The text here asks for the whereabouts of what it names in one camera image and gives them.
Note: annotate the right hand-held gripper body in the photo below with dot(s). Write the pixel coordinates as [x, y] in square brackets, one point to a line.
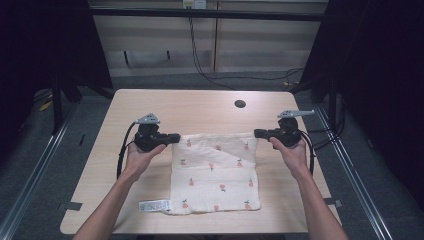
[289, 131]

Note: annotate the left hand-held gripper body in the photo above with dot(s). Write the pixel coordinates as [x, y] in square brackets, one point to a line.
[148, 136]

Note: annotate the cream towel with red print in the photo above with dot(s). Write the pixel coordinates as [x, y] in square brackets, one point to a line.
[215, 176]

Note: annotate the person's left hand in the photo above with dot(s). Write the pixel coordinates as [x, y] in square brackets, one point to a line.
[140, 160]

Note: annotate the person's right hand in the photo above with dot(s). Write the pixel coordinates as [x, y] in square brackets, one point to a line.
[293, 158]

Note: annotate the grey tape strip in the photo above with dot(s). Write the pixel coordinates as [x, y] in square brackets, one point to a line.
[71, 206]
[335, 202]

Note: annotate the black curtain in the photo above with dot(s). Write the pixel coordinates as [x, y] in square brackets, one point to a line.
[383, 83]
[40, 43]

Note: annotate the yellow floor object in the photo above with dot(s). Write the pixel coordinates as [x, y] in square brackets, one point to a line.
[45, 106]

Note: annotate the black metal stand post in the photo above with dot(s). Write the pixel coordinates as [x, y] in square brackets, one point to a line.
[332, 106]
[57, 106]

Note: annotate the aluminium floor rail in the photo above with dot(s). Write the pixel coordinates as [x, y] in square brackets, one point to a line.
[353, 173]
[33, 170]

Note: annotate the black horizontal frame bar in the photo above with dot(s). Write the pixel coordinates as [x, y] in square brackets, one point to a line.
[200, 14]

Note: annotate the white wall socket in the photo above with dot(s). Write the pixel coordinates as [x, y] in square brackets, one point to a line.
[194, 4]

